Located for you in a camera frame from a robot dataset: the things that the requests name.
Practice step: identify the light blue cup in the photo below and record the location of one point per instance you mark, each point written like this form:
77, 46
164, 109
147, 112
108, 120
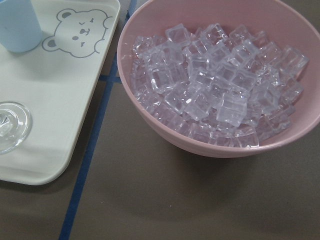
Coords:
20, 30

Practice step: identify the clear wine glass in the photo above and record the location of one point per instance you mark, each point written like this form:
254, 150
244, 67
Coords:
15, 125

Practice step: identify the clear ice cubes pile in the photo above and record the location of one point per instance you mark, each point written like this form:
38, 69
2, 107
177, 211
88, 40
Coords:
230, 90

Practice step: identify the pink bowl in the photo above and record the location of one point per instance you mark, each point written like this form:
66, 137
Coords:
281, 22

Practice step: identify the cream bear tray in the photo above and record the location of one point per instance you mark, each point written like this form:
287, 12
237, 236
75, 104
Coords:
56, 81

